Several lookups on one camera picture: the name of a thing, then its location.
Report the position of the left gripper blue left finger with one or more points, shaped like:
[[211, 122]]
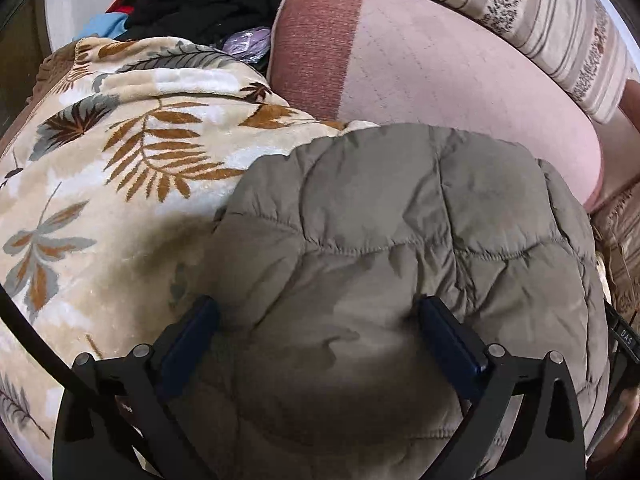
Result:
[[162, 370]]

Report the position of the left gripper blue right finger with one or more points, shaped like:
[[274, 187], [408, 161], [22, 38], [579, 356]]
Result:
[[460, 354]]

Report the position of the olive green puffer jacket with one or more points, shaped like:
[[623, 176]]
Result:
[[318, 370]]

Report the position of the pile of dark clothes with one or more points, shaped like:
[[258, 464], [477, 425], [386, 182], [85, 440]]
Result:
[[205, 22]]

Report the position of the striped floral cushion at right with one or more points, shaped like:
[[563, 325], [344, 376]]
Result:
[[616, 225]]

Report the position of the pink brown pillow at corner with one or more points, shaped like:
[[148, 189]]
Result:
[[619, 141]]

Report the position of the leaf pattern fleece blanket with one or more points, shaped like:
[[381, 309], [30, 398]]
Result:
[[114, 177]]

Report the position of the purple shiny fabric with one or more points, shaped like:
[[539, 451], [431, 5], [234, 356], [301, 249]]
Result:
[[250, 46]]

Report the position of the striped floral pillow at top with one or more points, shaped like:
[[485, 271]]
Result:
[[575, 42]]

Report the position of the pink quilted pillow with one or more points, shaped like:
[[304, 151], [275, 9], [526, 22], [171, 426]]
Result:
[[392, 61]]

